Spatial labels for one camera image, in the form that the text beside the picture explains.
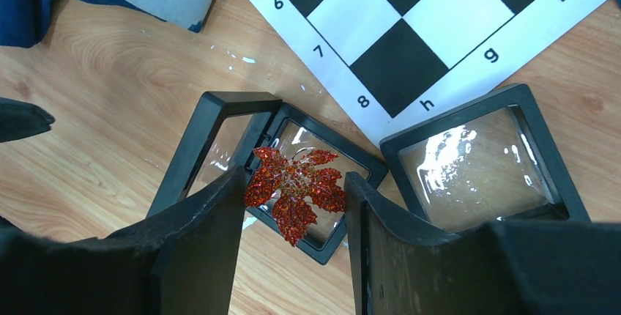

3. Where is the black white chessboard mat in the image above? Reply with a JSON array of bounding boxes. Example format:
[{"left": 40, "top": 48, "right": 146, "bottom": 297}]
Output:
[{"left": 249, "top": 0, "right": 606, "bottom": 144}]

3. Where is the red leaf brooch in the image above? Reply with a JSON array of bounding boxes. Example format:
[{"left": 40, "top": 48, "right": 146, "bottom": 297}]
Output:
[{"left": 244, "top": 147, "right": 346, "bottom": 246}]

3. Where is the open black display box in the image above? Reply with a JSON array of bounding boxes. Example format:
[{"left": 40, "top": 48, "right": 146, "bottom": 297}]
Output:
[{"left": 149, "top": 92, "right": 388, "bottom": 264}]

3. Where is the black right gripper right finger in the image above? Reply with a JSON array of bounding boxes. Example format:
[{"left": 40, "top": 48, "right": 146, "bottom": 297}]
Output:
[{"left": 345, "top": 172, "right": 620, "bottom": 314}]

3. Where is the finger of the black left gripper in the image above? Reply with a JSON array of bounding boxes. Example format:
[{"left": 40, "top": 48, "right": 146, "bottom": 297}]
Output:
[{"left": 1, "top": 97, "right": 55, "bottom": 143}]

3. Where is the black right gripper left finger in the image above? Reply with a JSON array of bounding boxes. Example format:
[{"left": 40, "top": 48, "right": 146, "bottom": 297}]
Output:
[{"left": 1, "top": 168, "right": 246, "bottom": 314}]

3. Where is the black square display box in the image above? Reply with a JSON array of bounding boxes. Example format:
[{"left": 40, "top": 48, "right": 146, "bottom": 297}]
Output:
[{"left": 380, "top": 84, "right": 589, "bottom": 233}]

